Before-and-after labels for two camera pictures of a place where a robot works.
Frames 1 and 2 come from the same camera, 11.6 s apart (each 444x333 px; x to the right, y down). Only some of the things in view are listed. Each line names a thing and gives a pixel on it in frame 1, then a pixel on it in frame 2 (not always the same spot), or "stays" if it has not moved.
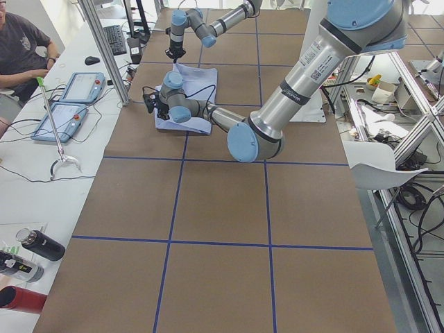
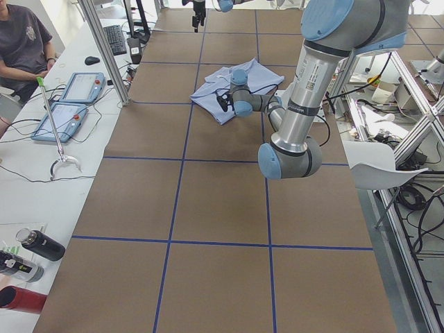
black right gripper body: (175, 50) to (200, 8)
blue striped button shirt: (199, 82) to (261, 80)
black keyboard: (116, 37) stays
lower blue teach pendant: (68, 118) stays
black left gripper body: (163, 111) to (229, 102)
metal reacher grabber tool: (62, 157) stays
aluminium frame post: (100, 34) stays
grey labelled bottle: (13, 266) stays
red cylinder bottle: (21, 299) stays
